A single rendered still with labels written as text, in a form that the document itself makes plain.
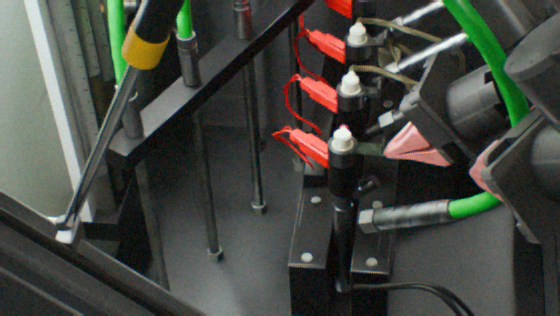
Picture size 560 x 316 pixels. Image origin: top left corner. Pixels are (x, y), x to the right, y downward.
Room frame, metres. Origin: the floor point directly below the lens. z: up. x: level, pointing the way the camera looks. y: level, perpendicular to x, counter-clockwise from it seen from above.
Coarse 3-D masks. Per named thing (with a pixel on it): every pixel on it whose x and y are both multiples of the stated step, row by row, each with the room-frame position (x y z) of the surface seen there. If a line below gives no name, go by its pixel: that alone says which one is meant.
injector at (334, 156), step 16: (336, 160) 0.70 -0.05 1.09; (352, 160) 0.70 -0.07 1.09; (336, 176) 0.70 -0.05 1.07; (352, 176) 0.70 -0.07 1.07; (336, 192) 0.70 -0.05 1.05; (352, 192) 0.70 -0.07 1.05; (368, 192) 0.70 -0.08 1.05; (336, 208) 0.71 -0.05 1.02; (352, 208) 0.71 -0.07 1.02; (336, 224) 0.71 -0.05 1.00; (336, 240) 0.71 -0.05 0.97; (336, 256) 0.71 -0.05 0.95; (336, 272) 0.71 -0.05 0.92; (336, 288) 0.71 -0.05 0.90
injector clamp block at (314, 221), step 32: (384, 96) 0.92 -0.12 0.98; (384, 160) 0.81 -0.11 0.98; (320, 192) 0.77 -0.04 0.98; (384, 192) 0.76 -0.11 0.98; (320, 224) 0.72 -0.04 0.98; (320, 256) 0.68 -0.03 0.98; (352, 256) 0.68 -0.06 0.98; (384, 256) 0.68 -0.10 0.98; (320, 288) 0.67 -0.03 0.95; (352, 288) 0.66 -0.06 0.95
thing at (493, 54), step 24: (120, 0) 0.74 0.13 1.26; (456, 0) 0.57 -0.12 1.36; (120, 24) 0.74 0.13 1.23; (480, 24) 0.56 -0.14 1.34; (120, 48) 0.74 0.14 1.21; (480, 48) 0.56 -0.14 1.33; (120, 72) 0.74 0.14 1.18; (504, 72) 0.55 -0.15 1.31; (504, 96) 0.54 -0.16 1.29; (456, 216) 0.56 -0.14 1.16
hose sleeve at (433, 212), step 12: (420, 204) 0.58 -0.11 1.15; (432, 204) 0.58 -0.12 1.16; (444, 204) 0.57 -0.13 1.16; (384, 216) 0.59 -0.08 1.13; (396, 216) 0.59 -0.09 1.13; (408, 216) 0.58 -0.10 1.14; (420, 216) 0.57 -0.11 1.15; (432, 216) 0.57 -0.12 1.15; (444, 216) 0.56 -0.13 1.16; (384, 228) 0.59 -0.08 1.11
